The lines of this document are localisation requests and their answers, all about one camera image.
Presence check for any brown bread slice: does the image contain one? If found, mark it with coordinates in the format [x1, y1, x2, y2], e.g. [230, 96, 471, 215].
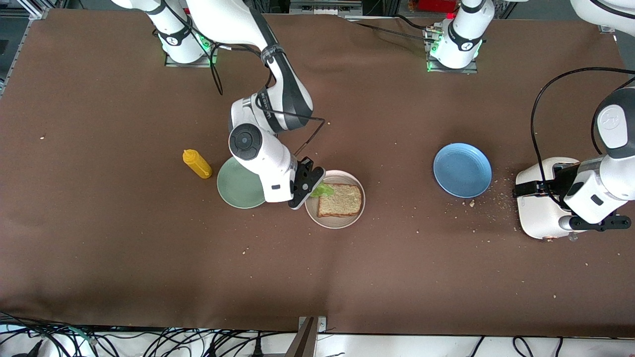
[317, 183, 363, 218]

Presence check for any yellow squeeze bottle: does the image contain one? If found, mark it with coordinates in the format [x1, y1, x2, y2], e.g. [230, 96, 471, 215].
[182, 149, 213, 179]

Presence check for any beige plate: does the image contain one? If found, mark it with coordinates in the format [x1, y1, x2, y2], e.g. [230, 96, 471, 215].
[304, 170, 366, 229]

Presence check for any light green plate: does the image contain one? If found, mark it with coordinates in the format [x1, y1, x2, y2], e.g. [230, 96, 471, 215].
[217, 156, 269, 209]

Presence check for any blue plate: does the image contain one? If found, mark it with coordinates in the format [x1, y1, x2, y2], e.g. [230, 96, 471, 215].
[433, 143, 493, 198]

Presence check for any white toaster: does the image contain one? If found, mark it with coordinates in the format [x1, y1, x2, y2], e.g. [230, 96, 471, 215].
[516, 157, 582, 242]

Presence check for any brown table cloth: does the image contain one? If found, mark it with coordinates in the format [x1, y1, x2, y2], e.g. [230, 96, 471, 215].
[0, 9, 635, 338]

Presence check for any dark grey metal bar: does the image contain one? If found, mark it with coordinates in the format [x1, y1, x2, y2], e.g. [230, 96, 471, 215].
[285, 317, 317, 357]

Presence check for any grey equipment box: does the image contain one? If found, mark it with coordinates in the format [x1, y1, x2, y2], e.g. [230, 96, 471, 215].
[289, 0, 363, 15]

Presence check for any red box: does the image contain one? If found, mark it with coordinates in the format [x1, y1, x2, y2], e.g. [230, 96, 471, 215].
[417, 0, 457, 13]

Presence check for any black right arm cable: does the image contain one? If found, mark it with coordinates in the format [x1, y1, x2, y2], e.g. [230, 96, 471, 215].
[198, 30, 326, 157]

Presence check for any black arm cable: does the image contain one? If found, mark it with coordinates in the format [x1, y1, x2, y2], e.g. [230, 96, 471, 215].
[198, 30, 326, 157]
[529, 66, 635, 210]

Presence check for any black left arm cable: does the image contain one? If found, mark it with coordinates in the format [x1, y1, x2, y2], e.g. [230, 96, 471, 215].
[529, 66, 635, 210]

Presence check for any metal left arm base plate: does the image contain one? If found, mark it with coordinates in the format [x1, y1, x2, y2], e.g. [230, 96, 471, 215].
[426, 25, 479, 74]

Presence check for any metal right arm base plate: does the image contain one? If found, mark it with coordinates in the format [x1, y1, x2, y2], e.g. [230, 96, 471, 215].
[165, 20, 220, 68]

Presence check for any silver metal bracket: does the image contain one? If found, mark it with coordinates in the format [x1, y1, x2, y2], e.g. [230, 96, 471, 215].
[298, 316, 327, 333]

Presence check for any thin black cable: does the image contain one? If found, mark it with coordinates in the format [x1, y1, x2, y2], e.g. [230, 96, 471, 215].
[394, 14, 433, 32]
[353, 22, 433, 42]

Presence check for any teal cable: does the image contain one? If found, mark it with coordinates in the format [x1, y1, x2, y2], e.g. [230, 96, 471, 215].
[63, 325, 101, 349]

